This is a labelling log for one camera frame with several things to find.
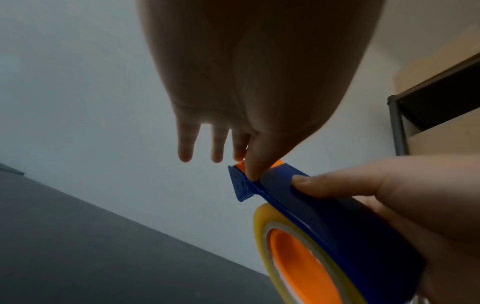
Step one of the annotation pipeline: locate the dark metal shelf frame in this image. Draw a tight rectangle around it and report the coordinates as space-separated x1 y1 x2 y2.
387 53 480 157

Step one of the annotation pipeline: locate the person's left hand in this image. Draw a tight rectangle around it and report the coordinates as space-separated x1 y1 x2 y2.
136 0 387 182

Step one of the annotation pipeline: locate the clear yellowish tape roll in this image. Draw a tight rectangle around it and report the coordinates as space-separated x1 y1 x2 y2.
252 203 369 304

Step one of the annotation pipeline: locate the person's right hand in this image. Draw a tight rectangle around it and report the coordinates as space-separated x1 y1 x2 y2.
291 154 480 304

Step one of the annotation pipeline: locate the blue orange tape dispenser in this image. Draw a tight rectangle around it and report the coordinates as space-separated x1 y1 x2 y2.
228 159 427 304

